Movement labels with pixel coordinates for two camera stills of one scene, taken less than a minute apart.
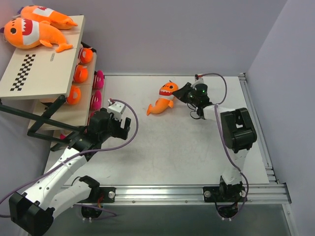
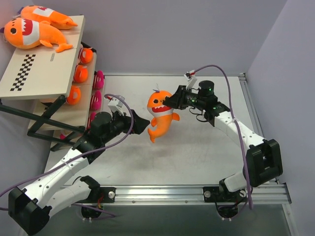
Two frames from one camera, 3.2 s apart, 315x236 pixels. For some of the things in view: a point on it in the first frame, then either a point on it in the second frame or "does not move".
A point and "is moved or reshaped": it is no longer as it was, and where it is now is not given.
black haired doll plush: [75, 95] does not move
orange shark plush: [165, 99] is moved or reshaped
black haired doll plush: [80, 73] does not move
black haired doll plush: [85, 53] does not move
